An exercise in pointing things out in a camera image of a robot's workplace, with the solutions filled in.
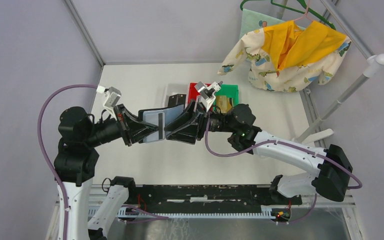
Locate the yellow cream children's jacket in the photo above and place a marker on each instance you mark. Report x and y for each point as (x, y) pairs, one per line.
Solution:
(285, 58)

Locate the white cable tray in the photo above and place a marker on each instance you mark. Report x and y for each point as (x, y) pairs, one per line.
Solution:
(265, 213)

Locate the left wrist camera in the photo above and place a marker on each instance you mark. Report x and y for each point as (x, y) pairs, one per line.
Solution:
(111, 97)

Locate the pink clothes hanger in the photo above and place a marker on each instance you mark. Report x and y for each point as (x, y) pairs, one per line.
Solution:
(305, 15)

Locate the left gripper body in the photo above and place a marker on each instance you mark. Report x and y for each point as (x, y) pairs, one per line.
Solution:
(127, 132)

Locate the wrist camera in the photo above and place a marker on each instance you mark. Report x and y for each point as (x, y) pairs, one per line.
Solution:
(111, 97)
(207, 93)

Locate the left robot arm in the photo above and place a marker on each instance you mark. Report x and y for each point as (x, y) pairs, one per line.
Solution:
(75, 168)

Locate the white plastic bin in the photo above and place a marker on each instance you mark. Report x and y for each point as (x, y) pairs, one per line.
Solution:
(171, 89)

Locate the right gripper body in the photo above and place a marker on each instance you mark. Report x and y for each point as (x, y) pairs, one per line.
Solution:
(205, 120)

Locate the green clothes hanger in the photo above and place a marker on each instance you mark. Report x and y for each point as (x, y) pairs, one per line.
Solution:
(322, 18)

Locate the light green towel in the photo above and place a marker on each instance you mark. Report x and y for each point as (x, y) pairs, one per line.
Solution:
(251, 23)

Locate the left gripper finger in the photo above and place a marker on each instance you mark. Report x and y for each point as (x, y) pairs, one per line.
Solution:
(131, 121)
(138, 134)

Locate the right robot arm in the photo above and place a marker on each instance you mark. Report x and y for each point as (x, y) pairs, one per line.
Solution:
(327, 171)

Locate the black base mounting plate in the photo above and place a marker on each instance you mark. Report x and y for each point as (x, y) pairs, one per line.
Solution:
(206, 199)

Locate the red plastic bin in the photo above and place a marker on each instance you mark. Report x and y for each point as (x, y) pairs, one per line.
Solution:
(192, 94)

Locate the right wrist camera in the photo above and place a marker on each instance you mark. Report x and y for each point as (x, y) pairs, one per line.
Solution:
(207, 93)

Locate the green plastic bin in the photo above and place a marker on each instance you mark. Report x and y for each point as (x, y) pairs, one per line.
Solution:
(231, 91)

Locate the cards in green bin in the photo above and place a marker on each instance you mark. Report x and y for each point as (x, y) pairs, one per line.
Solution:
(224, 102)

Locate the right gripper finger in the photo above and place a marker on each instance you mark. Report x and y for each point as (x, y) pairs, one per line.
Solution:
(185, 135)
(186, 120)

